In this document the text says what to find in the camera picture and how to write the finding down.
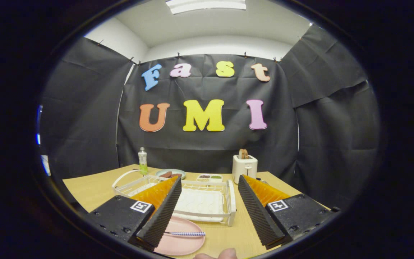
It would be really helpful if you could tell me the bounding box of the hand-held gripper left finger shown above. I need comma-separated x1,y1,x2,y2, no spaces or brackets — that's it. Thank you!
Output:
87,176,182,251

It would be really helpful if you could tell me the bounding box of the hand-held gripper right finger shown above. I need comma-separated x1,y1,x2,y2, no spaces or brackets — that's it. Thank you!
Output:
238,174,340,250

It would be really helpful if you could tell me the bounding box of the blue checked handle spoon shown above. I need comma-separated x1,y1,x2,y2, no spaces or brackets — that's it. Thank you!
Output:
164,231,206,237

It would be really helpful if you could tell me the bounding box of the pink plate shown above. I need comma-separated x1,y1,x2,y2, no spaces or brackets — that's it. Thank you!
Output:
153,216,206,256

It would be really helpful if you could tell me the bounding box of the white wire dish rack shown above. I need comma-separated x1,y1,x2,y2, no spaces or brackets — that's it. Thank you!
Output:
112,169,237,227

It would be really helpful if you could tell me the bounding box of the light blue plate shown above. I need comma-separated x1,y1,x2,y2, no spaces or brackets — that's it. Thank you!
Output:
155,169,186,180

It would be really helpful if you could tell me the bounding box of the white toaster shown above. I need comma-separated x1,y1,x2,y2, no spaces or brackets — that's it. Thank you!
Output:
232,154,258,184

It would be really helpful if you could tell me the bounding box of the clear bottle with green liquid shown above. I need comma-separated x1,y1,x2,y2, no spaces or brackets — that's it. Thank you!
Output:
138,147,148,175

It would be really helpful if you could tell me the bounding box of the white divided tray with beans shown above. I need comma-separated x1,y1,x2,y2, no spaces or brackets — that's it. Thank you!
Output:
197,174,224,182

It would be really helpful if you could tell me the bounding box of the black backdrop cloth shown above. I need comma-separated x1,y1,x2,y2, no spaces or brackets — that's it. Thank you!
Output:
38,23,381,211

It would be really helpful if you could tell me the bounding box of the ceiling light panel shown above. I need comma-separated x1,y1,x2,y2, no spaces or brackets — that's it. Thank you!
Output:
166,0,247,15

